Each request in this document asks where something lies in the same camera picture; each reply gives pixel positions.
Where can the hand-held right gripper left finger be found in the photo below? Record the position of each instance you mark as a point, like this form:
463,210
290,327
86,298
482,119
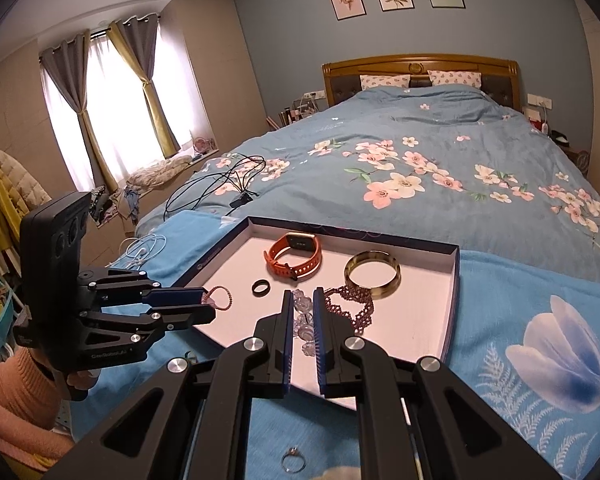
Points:
289,360

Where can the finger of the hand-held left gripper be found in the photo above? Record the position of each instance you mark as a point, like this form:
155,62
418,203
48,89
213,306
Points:
190,316
180,297

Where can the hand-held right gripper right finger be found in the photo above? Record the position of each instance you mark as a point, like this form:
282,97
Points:
320,355

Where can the dark blue shallow box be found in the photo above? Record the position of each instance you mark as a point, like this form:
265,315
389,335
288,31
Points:
240,265

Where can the green jade bangle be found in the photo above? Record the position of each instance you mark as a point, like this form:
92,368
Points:
375,292

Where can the orange smartwatch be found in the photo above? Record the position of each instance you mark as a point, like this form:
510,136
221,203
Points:
309,259

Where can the pink-sleeved left forearm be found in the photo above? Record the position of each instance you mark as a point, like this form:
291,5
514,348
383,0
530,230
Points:
15,400

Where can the person's left hand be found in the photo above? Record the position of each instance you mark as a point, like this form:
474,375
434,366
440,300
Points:
82,376

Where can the white earphones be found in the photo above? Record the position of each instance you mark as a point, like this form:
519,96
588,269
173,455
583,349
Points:
142,250

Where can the white puffer jacket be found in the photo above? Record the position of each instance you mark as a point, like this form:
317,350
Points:
25,180

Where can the heap of mixed clothes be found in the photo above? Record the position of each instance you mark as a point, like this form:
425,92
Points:
117,202

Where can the beige window seat cabinet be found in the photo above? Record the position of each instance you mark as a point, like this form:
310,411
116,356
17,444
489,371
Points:
190,175

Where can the crumpled floral bedding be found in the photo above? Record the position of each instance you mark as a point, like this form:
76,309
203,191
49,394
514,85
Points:
160,172

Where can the small pink fan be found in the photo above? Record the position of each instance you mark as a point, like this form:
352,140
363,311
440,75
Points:
203,146

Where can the sheer white curtain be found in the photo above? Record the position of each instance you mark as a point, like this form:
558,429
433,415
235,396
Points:
115,100

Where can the bright blue flower blanket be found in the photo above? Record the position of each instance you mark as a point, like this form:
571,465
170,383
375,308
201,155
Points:
505,310

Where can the cluster of cosmetic bottles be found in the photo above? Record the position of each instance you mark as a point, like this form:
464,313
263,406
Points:
292,112

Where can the grey and yellow curtain panel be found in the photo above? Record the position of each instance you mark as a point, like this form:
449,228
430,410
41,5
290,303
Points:
145,60

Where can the blue floral duvet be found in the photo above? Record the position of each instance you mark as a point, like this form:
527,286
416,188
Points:
430,125

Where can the dotted white pillow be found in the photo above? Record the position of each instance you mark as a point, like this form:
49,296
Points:
385,81
455,77

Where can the wooden bed headboard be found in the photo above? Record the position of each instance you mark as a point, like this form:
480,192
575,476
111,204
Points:
420,62

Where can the small black case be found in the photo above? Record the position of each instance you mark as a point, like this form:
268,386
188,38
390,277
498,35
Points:
560,136

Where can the pink flower framed picture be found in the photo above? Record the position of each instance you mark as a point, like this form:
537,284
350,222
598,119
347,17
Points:
346,0

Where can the white wall socket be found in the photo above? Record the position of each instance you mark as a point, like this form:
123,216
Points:
313,94
539,100

